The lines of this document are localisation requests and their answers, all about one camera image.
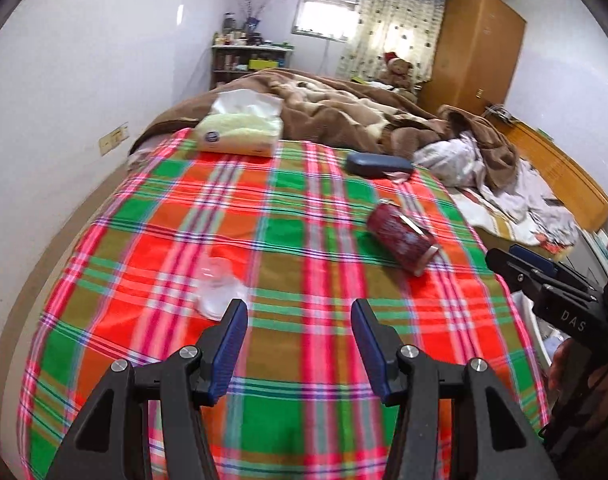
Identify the clear plastic wrap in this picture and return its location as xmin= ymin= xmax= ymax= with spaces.
xmin=193 ymin=255 xmax=249 ymax=322

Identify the red metallic can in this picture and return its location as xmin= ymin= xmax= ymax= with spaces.
xmin=366 ymin=200 xmax=439 ymax=276

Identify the mattress with floral sheet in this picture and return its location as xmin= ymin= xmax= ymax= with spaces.
xmin=447 ymin=188 xmax=582 ymax=261

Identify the wooden headboard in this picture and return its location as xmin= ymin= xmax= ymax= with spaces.
xmin=490 ymin=117 xmax=608 ymax=232

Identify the plaid red green cloth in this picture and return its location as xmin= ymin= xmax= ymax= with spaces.
xmin=17 ymin=130 xmax=548 ymax=479

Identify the dark blue glasses case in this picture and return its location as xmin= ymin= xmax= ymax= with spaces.
xmin=344 ymin=152 xmax=413 ymax=179

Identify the wooden wardrobe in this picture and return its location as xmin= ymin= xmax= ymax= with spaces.
xmin=419 ymin=0 xmax=526 ymax=115

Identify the teddy bear santa hat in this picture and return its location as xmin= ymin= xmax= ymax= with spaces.
xmin=377 ymin=52 xmax=413 ymax=91

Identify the brown fleece blanket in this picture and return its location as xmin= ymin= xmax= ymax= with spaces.
xmin=129 ymin=68 xmax=519 ymax=190

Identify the green white tissue pack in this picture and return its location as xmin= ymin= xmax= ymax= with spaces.
xmin=190 ymin=89 xmax=283 ymax=158

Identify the patterned window curtain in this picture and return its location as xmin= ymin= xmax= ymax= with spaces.
xmin=336 ymin=0 xmax=446 ymax=84

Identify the small bright window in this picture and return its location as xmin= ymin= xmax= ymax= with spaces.
xmin=292 ymin=0 xmax=359 ymax=44

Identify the white shelf with items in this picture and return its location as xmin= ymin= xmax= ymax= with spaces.
xmin=209 ymin=44 xmax=294 ymax=89

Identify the vase with dry branches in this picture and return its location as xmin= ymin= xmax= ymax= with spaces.
xmin=234 ymin=0 xmax=273 ymax=36

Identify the beige wall socket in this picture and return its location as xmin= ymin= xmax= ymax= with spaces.
xmin=98 ymin=122 xmax=129 ymax=156

